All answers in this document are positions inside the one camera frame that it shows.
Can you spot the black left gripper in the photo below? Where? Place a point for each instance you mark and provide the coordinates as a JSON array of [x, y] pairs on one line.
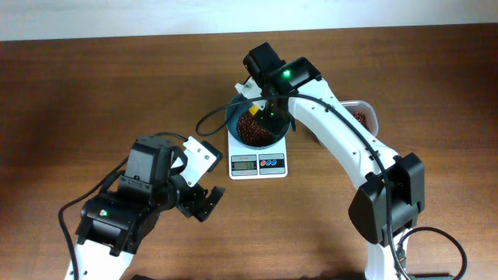
[[195, 201]]

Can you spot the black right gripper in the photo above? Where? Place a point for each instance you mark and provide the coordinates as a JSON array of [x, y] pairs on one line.
[[273, 107]]

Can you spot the yellow plastic measuring scoop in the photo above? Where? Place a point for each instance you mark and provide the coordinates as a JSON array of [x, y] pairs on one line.
[[254, 109]]

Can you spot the clear container of red beans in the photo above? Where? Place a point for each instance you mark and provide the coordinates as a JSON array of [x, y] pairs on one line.
[[364, 113]]

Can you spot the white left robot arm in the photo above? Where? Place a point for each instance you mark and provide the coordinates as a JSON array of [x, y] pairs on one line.
[[125, 206]]

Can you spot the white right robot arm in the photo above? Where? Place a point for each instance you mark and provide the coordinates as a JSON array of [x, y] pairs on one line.
[[390, 189]]

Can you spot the red beans in bowl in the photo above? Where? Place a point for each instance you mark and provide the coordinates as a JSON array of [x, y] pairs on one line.
[[251, 133]]

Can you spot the blue-grey bowl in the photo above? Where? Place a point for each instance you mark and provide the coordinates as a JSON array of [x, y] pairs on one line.
[[232, 115]]

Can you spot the white digital kitchen scale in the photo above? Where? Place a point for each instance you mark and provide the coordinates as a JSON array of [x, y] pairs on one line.
[[249, 163]]

